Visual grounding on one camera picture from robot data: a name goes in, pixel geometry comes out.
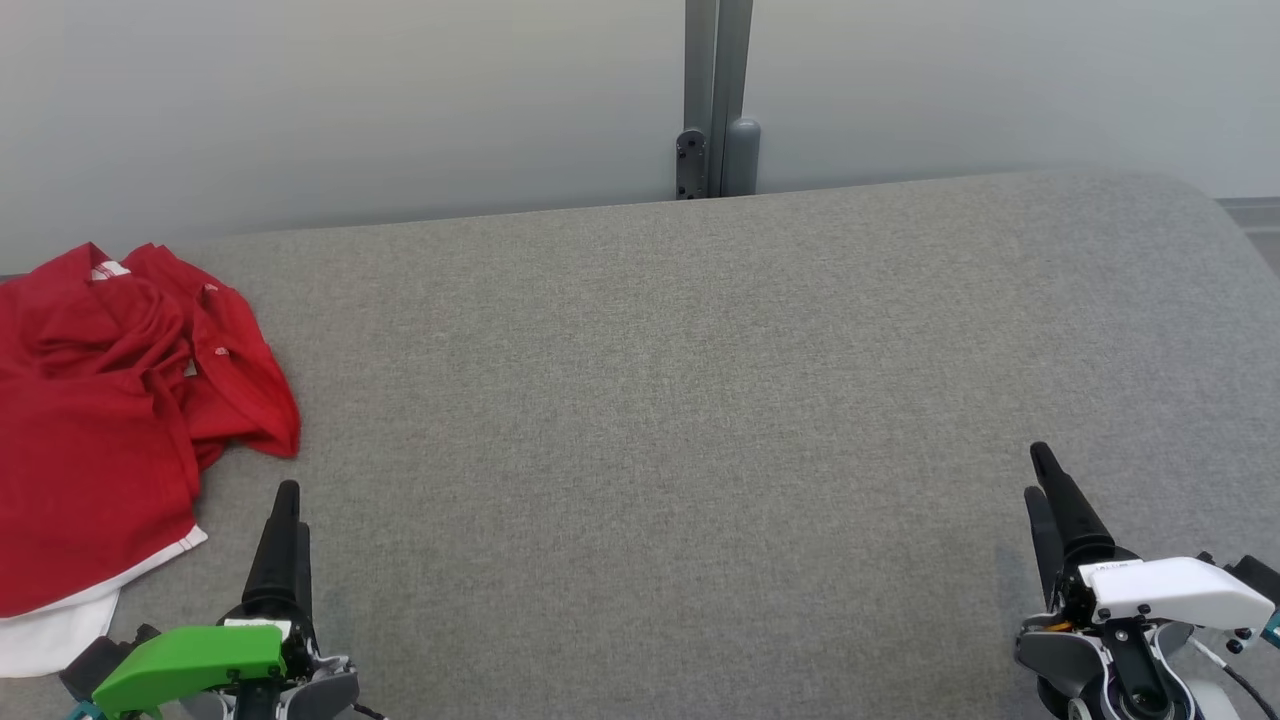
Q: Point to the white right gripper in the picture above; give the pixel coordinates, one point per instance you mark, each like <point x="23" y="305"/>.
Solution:
<point x="1170" y="590"/>

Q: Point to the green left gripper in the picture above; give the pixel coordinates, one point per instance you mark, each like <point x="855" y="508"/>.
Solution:
<point x="190" y="660"/>

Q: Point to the red basketball jersey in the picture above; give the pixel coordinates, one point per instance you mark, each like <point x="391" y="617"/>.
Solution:
<point x="240" y="380"/>

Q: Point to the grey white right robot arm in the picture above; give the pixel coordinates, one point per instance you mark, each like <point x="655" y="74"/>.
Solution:
<point x="1060" y="650"/>

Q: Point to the grey rounded cylinder cap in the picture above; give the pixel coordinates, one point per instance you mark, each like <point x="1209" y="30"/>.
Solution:
<point x="742" y="155"/>

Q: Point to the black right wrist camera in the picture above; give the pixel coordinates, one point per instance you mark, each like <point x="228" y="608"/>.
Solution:
<point x="1255" y="575"/>

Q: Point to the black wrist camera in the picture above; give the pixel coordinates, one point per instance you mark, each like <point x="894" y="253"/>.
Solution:
<point x="1255" y="575"/>
<point x="95" y="660"/>

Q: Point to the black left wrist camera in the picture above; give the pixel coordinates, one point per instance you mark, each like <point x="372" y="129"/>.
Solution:
<point x="95" y="660"/>

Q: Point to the grey bracket plate with screws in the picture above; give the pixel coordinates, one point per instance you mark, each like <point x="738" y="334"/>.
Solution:
<point x="691" y="165"/>

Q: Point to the grey metal partition post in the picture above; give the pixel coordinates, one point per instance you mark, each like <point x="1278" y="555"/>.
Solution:
<point x="715" y="60"/>

